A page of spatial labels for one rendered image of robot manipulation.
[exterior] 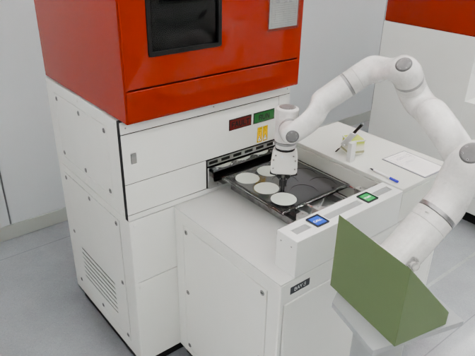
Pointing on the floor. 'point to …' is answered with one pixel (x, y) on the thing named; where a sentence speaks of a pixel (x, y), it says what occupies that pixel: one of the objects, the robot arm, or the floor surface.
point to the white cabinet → (255, 302)
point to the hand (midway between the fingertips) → (283, 183)
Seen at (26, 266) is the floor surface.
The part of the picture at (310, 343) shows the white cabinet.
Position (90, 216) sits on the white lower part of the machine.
